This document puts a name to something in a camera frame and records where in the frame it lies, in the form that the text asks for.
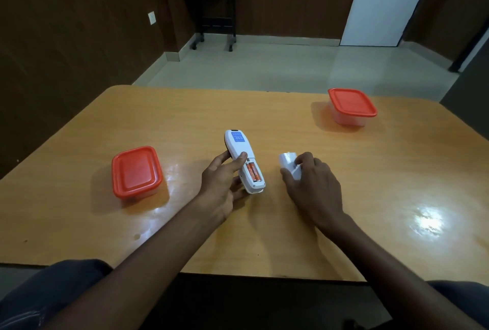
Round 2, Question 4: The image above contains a person's right hand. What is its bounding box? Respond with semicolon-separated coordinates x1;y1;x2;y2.
280;151;354;237

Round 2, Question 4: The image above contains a person's left hand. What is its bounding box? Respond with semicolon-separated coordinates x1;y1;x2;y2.
196;151;250;226

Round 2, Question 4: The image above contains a white remote control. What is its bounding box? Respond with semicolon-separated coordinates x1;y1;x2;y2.
224;129;266;195

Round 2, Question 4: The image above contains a white battery cover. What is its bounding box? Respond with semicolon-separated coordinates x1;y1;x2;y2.
278;152;303;181

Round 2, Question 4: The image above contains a person's left forearm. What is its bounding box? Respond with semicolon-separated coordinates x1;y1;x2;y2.
40;196;227;330

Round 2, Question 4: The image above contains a person's right forearm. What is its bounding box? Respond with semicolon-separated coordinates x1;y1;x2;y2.
316;216;486;330

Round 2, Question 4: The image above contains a red-lid plastic container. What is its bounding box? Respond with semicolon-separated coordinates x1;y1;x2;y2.
327;88;378;127
111;145;164;202

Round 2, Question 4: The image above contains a dark grey cabinet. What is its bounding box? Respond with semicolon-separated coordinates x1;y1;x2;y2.
440;40;489;131

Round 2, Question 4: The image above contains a white door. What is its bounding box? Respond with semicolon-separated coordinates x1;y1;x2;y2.
339;0;439;47

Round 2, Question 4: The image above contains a person's right leg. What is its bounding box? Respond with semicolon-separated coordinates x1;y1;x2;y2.
425;280;489;330

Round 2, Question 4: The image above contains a person's leg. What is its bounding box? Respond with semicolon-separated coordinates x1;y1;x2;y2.
425;280;489;330
0;259;114;330

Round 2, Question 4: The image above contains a person's left leg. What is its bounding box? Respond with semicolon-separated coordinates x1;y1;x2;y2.
0;259;114;330

